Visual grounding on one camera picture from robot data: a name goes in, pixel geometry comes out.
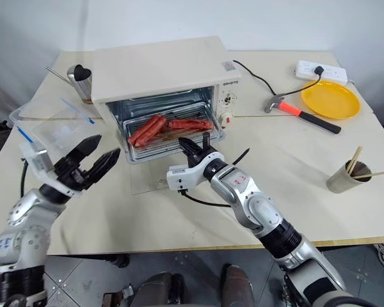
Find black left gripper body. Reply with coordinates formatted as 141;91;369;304
53;155;99;192

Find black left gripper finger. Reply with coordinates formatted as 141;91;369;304
65;134;102;161
88;147;122;184

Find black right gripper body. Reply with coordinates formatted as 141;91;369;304
186;148;216;169

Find silver metal baking tray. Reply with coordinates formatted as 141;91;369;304
123;113;222;165

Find red sausage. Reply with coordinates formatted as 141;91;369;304
168;118;214;127
129;115;161;145
133;116;166;147
168;123;212;131
140;120;170;148

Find white oven knob red mark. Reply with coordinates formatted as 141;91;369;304
219;111;236;129

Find glass toaster oven door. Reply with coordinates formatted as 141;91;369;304
127;158;188;196

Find cream white toaster oven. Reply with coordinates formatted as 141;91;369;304
92;35;243;165

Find clear plastic container blue clips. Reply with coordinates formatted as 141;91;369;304
8;97;95;151

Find heart-shaped metal cup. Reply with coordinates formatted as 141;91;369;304
66;63;94;102

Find thin metal stick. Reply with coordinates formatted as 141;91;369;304
44;65;72;85

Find black table caster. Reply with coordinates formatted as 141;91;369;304
109;253;131;269

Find dark brown rounded shape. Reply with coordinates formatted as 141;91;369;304
221;263;256;307

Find dark grey rounded shape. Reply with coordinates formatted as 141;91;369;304
136;271;186;307

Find yellow plastic plate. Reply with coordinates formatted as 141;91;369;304
300;79;362;120

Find round metal cup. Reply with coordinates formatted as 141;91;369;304
326;161;374;195

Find white power strip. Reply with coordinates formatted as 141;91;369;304
294;59;349;86

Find wooden chopstick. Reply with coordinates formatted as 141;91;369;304
353;169;384;180
347;146;364;176

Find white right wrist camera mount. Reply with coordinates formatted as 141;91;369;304
165;152;223;193

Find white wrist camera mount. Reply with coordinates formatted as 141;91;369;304
165;152;223;193
18;141;84;198

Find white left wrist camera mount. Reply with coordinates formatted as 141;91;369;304
18;141;84;198

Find black cable tie tail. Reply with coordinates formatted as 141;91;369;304
231;147;252;166

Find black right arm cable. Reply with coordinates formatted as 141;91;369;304
177;189;233;209

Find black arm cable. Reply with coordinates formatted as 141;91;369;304
19;161;30;201
177;189;233;209

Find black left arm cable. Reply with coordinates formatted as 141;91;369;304
19;161;30;201

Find black oven power cord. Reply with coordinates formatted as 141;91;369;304
231;59;326;97

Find hammer orange black handle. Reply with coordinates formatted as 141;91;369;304
264;95;342;135

